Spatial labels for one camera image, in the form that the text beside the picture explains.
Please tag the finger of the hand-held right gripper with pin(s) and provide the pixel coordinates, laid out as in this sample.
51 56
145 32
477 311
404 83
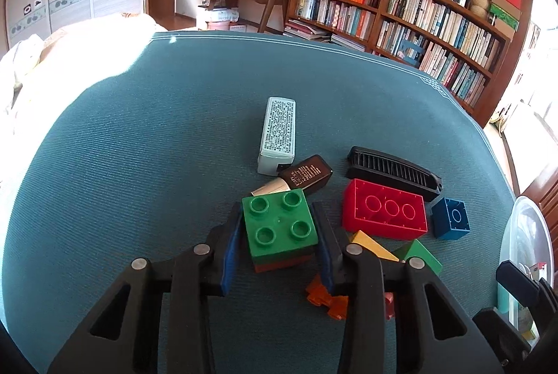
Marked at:
516 280
501 334

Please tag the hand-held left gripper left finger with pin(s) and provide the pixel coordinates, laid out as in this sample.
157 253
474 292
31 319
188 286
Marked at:
231 256

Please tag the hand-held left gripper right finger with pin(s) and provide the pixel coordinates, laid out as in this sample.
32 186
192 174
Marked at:
325 265

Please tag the brown building brick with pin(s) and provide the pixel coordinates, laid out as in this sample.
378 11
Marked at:
279 265

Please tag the clear plastic container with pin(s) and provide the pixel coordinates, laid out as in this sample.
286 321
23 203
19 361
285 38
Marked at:
527 230

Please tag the green building brick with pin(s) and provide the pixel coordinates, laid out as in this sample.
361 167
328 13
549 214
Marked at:
279 221

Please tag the white patterned box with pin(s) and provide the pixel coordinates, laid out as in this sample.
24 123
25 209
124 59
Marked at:
279 125

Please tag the teal fabric desktop cover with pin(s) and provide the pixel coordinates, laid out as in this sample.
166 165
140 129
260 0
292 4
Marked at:
152 138

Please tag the orange translucent toy piece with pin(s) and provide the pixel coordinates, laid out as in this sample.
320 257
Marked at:
318 295

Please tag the yellow wedge block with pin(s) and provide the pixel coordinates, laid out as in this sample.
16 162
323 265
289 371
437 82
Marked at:
370 245

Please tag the red building brick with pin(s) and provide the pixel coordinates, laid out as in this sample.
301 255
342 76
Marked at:
383 226

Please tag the small red toy piece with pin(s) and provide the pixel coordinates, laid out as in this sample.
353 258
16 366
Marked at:
389 306

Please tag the blue building brick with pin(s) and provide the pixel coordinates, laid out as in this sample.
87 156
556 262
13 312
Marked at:
449 221

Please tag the brown bottle with beige cap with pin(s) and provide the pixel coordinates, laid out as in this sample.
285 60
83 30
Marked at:
305 175

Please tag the wooden cabinet door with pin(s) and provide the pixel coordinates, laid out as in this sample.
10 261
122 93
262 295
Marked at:
545 191

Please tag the green wedge block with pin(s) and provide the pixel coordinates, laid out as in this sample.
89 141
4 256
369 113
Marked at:
423 256

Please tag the black ribbed plastic piece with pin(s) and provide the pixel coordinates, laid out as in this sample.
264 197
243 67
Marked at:
392 171

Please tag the small stack of magazines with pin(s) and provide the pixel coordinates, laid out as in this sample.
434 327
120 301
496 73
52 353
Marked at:
348 43

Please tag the pink bin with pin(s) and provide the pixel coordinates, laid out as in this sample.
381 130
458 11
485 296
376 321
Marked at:
218 25

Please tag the large stack of magazines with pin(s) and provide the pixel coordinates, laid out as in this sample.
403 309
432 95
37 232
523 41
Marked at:
305 30

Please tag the white plastic bag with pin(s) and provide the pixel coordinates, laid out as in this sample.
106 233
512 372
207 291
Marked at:
218 13

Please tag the wooden bookshelf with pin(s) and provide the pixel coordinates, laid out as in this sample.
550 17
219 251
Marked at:
381 6

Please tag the green box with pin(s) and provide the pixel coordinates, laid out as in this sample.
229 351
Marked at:
503 14

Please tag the cream duvet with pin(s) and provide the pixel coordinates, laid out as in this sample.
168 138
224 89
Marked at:
65 47

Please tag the rows of shelved books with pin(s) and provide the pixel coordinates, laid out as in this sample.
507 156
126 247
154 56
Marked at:
436 21

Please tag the ball of twine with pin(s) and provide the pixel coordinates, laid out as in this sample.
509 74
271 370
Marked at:
479 3

